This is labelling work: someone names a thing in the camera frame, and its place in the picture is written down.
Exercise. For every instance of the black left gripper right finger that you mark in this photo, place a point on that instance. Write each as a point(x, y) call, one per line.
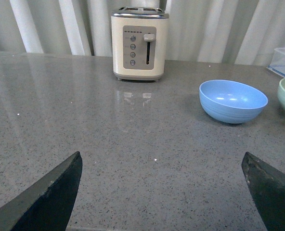
point(267, 188)

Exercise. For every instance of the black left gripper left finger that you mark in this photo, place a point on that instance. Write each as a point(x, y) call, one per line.
point(48, 203)

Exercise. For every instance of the blue bowl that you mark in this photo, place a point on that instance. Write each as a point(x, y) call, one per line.
point(231, 102)

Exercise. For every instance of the clear plastic container blue lid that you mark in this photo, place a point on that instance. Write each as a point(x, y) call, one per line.
point(277, 64)

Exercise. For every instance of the white curtain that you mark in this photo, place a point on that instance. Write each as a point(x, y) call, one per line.
point(216, 31)

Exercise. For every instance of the cream toaster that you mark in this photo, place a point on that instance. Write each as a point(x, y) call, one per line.
point(139, 39)

